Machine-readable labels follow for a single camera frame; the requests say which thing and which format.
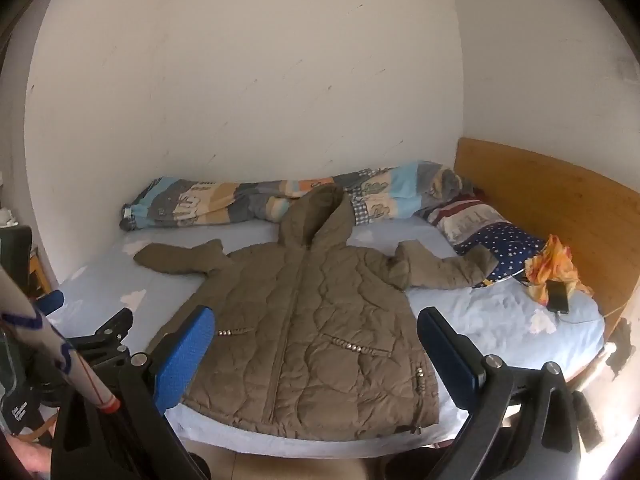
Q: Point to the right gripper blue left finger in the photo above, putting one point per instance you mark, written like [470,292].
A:
[153,383]

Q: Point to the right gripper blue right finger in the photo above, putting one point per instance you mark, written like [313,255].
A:
[480,385]

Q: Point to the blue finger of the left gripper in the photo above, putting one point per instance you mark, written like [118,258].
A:
[50,302]
[107,342]

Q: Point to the olive quilted hooded coat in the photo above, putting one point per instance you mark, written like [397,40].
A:
[315,338]

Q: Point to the person's left hand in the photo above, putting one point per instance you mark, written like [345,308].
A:
[34,457]

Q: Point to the light blue cloud bedsheet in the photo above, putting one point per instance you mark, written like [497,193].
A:
[501,319]

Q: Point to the black phone on bed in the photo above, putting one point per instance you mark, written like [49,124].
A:
[557,297]

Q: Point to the orange yellow crumpled cloth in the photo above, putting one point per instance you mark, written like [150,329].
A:
[554,263]

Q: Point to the navy starred striped pillow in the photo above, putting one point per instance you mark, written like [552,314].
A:
[467,222]

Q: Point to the wooden headboard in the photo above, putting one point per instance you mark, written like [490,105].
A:
[594,215]

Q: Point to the patchwork cartoon rolled quilt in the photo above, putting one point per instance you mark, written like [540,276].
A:
[374,193]

